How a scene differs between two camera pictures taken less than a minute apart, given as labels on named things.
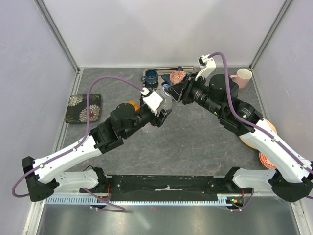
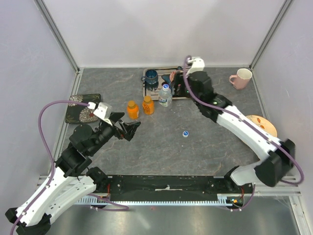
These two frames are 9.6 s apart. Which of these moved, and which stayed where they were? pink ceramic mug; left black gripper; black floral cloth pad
Moved: left black gripper
Stayed: pink ceramic mug; black floral cloth pad
